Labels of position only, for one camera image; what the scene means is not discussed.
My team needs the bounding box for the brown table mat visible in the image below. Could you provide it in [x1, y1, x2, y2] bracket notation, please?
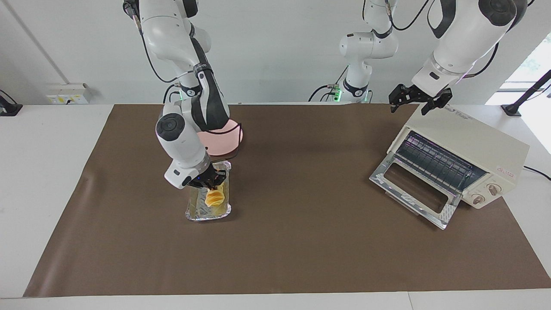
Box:
[23, 103, 551, 298]

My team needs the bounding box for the black oven power cable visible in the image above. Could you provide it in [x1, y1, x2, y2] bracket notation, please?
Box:
[523, 166, 551, 181]

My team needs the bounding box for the white wall power outlet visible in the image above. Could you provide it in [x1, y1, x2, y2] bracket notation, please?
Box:
[46, 83, 92, 105]

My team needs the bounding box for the cream toaster oven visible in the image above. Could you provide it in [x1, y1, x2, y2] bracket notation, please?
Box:
[387, 103, 531, 210]

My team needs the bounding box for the black right arm base cable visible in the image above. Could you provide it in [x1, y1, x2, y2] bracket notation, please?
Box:
[163, 83, 181, 104]

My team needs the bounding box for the glass oven door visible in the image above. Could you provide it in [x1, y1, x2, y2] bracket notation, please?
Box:
[369, 154, 462, 230]

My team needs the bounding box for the black arm base cable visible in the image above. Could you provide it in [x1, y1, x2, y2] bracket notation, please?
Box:
[163, 83, 181, 104]
[308, 65, 349, 102]

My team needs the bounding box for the pink round plate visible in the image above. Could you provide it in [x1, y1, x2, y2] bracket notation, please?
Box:
[196, 118, 244, 157]

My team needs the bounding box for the black camera stand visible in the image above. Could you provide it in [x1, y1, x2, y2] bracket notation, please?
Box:
[501, 69, 551, 117]

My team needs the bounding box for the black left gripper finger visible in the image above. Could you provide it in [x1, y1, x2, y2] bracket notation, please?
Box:
[422, 88, 453, 116]
[390, 85, 408, 113]

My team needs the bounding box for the black left arm base cable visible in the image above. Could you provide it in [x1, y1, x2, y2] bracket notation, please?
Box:
[308, 65, 349, 102]

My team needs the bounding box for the silver aluminium foil tray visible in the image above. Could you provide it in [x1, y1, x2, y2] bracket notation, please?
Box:
[185, 161, 232, 222]

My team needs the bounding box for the black stand base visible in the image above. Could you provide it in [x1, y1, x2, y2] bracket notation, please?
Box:
[0, 89, 23, 117]

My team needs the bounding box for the yellow sliced bread loaf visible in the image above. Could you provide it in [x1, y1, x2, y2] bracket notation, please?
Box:
[205, 183, 226, 208]

